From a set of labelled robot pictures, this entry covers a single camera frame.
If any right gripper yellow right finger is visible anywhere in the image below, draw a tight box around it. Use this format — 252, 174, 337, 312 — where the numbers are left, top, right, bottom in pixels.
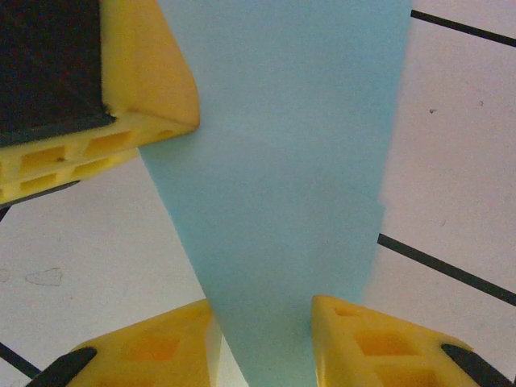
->
310, 294, 516, 387

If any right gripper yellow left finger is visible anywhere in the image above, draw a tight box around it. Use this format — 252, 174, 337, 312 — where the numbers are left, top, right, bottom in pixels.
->
23, 298, 223, 387

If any light blue cloth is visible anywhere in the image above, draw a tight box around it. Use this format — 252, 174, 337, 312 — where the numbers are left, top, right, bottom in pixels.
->
139, 0, 413, 387

